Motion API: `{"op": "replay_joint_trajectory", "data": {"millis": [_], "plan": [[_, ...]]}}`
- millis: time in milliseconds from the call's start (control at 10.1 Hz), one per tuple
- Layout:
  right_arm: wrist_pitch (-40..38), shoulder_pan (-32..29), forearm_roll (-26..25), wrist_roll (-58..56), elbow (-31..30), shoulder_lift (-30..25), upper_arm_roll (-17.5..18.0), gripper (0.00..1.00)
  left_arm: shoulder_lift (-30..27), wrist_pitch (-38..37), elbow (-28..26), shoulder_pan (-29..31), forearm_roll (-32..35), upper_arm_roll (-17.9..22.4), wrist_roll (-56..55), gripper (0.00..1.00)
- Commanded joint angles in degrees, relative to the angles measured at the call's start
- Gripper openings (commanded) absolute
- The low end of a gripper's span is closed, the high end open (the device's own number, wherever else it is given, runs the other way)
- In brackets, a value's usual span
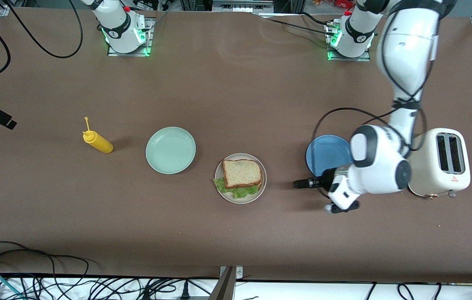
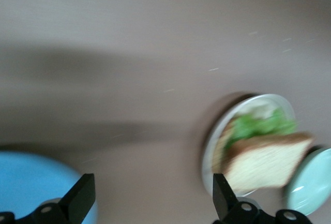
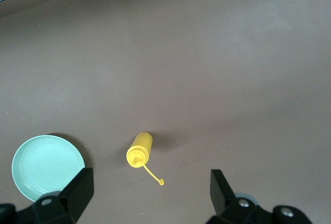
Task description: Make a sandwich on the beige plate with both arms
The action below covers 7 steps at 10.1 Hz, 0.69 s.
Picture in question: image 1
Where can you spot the white toaster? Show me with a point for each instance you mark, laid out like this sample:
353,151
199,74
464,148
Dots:
440,175

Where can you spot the black power plug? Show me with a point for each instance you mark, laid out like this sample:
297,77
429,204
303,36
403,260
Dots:
184,291

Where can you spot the grey metal box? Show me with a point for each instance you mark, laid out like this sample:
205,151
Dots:
242,5

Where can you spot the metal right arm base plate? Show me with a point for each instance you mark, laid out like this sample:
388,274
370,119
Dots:
129,53

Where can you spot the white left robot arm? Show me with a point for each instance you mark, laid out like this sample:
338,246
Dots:
402,62

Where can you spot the yellow mustard squeeze bottle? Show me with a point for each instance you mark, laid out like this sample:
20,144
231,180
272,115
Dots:
100,142

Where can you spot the blue plate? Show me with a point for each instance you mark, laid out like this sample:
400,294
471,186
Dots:
329,154

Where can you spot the green lettuce leaf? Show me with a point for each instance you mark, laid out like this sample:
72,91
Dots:
240,191

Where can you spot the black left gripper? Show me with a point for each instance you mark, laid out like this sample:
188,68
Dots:
324,181

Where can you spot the brown table cover sheet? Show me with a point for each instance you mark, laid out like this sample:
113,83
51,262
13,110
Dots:
260,233

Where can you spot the grey metal bracket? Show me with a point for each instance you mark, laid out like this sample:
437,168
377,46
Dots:
225,287

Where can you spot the beige plate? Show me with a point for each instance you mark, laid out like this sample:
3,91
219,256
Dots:
236,199

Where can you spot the red snack packaging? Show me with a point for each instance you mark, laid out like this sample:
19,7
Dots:
335,3

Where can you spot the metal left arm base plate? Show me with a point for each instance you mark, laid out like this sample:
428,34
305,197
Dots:
350,58

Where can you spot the light green plate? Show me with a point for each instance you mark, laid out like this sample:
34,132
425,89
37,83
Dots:
171,150

